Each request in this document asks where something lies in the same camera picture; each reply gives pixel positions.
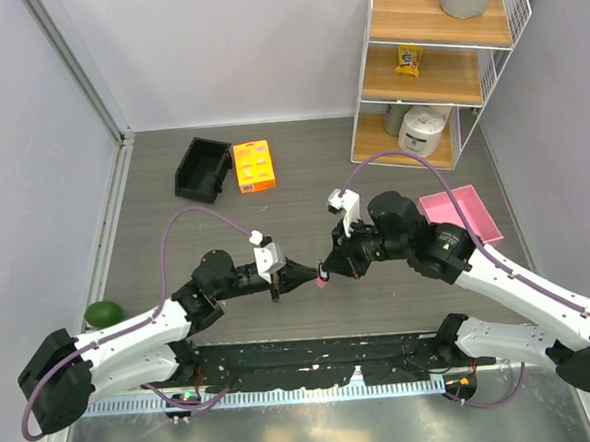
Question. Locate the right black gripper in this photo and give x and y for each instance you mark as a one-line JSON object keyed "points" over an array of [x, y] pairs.
{"points": [[343, 257]]}

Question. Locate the black plastic bin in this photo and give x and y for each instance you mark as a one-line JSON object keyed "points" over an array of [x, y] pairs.
{"points": [[202, 170]]}

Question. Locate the white paper roll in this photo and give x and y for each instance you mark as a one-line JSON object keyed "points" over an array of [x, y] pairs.
{"points": [[421, 130]]}

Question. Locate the orange cardboard box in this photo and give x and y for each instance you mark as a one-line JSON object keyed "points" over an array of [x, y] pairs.
{"points": [[254, 168]]}

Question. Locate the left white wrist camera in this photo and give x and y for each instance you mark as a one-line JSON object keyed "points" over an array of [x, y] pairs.
{"points": [[268, 256]]}

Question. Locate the white slotted cable duct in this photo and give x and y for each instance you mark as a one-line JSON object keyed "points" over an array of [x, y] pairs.
{"points": [[143, 403]]}

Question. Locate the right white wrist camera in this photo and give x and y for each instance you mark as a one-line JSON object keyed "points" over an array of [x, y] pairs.
{"points": [[346, 203]]}

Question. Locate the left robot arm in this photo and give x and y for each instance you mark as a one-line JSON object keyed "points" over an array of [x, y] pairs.
{"points": [[67, 374]]}

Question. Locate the yellow snack packet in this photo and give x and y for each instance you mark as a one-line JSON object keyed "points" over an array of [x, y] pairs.
{"points": [[409, 60]]}

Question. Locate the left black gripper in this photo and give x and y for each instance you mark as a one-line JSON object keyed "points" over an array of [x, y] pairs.
{"points": [[289, 276]]}

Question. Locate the pink plastic tray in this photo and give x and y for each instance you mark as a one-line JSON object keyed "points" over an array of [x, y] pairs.
{"points": [[439, 208]]}

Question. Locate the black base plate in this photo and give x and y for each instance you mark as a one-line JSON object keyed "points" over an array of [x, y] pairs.
{"points": [[318, 364]]}

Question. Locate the grey can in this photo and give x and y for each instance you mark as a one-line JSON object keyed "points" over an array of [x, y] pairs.
{"points": [[393, 118]]}

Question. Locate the pink strap keyring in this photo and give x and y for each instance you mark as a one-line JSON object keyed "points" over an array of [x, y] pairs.
{"points": [[322, 277]]}

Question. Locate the white wire wooden shelf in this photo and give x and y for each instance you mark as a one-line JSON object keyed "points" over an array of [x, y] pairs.
{"points": [[461, 64]]}

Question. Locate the green lime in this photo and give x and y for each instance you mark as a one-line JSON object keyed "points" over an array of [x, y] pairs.
{"points": [[103, 314]]}

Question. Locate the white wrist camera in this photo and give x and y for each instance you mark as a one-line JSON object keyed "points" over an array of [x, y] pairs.
{"points": [[346, 203], [268, 256]]}

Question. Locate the aluminium frame rail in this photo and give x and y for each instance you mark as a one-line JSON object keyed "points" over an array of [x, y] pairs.
{"points": [[56, 25]]}

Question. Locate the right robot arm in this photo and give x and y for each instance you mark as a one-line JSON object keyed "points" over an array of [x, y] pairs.
{"points": [[558, 337]]}

